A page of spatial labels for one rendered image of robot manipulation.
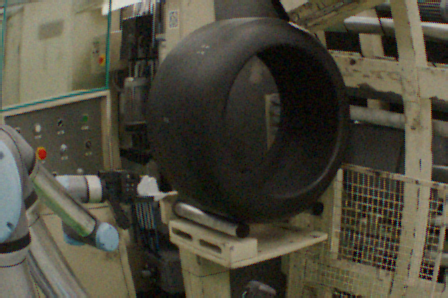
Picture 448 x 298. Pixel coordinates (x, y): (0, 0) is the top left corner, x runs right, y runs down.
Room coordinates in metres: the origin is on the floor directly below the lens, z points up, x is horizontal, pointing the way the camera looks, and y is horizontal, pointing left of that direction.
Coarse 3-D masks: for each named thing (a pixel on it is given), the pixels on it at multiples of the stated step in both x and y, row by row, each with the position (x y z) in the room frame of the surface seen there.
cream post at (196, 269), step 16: (176, 0) 2.14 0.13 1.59; (192, 0) 2.12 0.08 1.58; (208, 0) 2.16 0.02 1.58; (192, 16) 2.12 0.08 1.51; (208, 16) 2.16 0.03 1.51; (176, 32) 2.14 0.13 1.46; (192, 256) 2.13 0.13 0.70; (192, 272) 2.14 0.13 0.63; (208, 272) 2.13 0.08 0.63; (224, 272) 2.16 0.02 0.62; (192, 288) 2.16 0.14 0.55; (208, 288) 2.12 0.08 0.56; (224, 288) 2.16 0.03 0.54
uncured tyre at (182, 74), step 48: (192, 48) 1.79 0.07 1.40; (240, 48) 1.73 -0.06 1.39; (288, 48) 2.11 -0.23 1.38; (192, 96) 1.69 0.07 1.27; (288, 96) 2.16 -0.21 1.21; (336, 96) 1.92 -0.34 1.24; (192, 144) 1.68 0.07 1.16; (288, 144) 2.15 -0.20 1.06; (336, 144) 1.91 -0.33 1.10; (192, 192) 1.77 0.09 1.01; (240, 192) 1.71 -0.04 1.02; (288, 192) 2.02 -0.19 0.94
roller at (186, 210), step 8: (176, 208) 2.03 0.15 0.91; (184, 208) 1.99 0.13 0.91; (192, 208) 1.97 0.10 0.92; (200, 208) 1.95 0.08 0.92; (184, 216) 1.99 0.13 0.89; (192, 216) 1.95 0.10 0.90; (200, 216) 1.91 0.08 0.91; (208, 216) 1.88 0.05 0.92; (216, 216) 1.86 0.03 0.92; (224, 216) 1.85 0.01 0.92; (208, 224) 1.87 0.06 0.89; (216, 224) 1.84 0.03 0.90; (224, 224) 1.81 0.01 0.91; (232, 224) 1.78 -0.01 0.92; (240, 224) 1.76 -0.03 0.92; (224, 232) 1.82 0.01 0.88; (232, 232) 1.77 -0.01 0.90; (240, 232) 1.76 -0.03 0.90; (248, 232) 1.77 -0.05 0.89
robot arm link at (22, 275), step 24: (0, 144) 0.57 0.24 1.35; (0, 168) 0.54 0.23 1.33; (0, 192) 0.53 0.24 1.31; (0, 216) 0.53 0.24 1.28; (24, 216) 0.59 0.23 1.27; (0, 240) 0.52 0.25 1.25; (24, 240) 0.57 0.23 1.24; (0, 264) 0.54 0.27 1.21; (24, 264) 0.58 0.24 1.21; (0, 288) 0.54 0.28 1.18; (24, 288) 0.56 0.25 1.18
